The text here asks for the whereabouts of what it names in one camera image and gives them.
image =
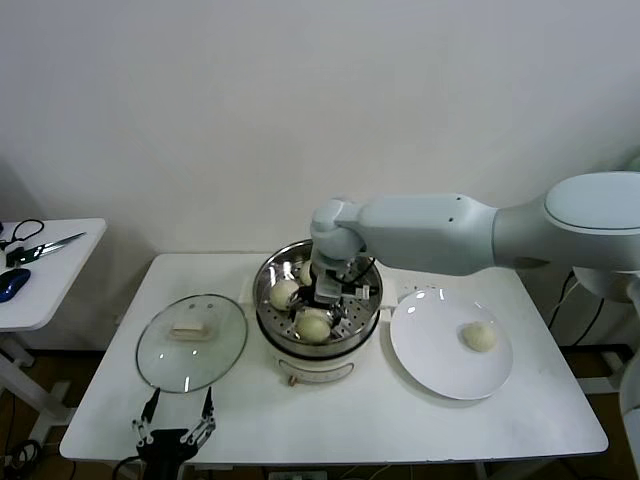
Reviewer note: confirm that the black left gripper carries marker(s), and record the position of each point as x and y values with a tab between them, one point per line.
162	445

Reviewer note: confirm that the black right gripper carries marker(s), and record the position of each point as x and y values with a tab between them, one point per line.
325	305

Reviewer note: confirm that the white steamed baozi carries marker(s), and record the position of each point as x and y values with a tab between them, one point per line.
479	336
305	271
312	328
283	294

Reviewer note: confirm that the round glass pot lid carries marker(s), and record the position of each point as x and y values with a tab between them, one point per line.
192	350

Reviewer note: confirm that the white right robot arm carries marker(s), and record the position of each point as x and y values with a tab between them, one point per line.
425	230

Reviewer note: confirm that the stainless steel steamer basket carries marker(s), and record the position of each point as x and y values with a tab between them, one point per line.
270	280

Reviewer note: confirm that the white electric cooker base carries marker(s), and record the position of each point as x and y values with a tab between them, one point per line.
315	367

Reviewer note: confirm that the round white plate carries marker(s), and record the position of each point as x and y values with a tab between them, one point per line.
430	345

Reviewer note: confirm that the white power strip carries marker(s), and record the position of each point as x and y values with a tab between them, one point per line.
300	475

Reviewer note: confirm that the white side table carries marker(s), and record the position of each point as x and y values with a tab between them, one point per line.
55	290

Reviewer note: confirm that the blue computer mouse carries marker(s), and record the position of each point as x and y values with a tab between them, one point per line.
14	282

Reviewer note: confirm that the white shelf stand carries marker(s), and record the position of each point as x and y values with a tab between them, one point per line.
612	365

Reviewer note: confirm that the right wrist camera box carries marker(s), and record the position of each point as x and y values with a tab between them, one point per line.
329	286

